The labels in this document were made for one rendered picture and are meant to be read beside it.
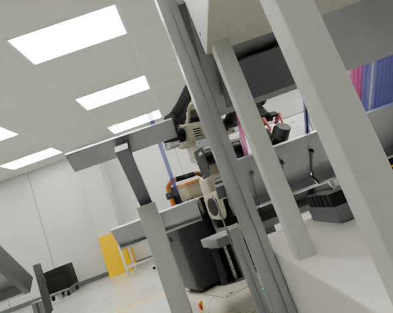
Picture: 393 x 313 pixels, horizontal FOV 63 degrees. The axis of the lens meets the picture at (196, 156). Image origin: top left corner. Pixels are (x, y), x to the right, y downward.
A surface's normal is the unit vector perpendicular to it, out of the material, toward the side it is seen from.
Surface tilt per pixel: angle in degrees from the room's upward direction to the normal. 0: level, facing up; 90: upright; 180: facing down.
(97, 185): 90
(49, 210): 90
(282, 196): 90
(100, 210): 90
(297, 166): 135
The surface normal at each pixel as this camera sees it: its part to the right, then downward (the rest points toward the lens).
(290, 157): 0.23, 0.55
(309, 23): -0.01, -0.16
